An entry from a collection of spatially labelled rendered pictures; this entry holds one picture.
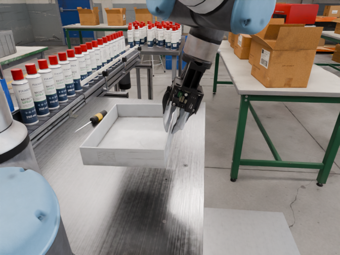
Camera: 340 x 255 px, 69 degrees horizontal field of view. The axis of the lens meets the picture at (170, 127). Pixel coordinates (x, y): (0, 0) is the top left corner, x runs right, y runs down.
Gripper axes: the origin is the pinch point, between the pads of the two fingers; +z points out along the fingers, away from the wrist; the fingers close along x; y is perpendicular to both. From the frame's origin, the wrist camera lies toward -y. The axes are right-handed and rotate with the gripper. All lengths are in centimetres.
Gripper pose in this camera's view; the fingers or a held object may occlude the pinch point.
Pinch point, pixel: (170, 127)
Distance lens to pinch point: 67.1
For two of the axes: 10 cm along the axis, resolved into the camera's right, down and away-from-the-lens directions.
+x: 9.5, 2.9, 1.1
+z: -3.1, 8.4, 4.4
